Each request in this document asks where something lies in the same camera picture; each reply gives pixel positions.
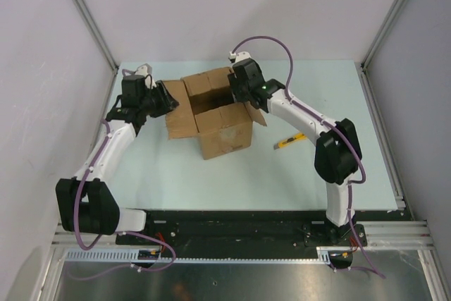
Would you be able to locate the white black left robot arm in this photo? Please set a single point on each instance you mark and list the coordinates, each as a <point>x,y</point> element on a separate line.
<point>85,202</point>

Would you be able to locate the brown cardboard express box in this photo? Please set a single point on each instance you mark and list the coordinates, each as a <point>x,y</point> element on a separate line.
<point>207,111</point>

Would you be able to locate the yellow utility knife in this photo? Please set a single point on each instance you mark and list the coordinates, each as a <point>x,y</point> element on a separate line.
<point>289,140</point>

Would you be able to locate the left aluminium frame post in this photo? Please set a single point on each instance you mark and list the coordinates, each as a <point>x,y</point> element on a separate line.
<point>92,27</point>

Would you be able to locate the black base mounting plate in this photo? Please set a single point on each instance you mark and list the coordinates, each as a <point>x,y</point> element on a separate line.
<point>310,228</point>

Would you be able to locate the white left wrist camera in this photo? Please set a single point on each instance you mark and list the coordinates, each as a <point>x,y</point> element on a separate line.
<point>145,71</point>

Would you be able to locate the aluminium frame rail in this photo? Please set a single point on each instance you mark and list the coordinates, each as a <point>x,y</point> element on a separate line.
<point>401,232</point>

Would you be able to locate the right aluminium frame post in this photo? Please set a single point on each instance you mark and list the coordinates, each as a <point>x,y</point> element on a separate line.
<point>383,32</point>

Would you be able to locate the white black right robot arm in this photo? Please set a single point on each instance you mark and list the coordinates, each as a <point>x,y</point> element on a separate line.
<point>338,155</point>

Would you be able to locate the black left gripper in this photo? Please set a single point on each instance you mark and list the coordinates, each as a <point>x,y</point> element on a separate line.
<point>168,102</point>

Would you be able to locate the aluminium frame post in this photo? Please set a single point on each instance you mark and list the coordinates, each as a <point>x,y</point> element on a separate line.
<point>92,27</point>
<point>383,32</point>

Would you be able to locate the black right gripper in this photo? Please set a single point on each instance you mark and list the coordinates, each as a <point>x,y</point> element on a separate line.
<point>233,83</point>

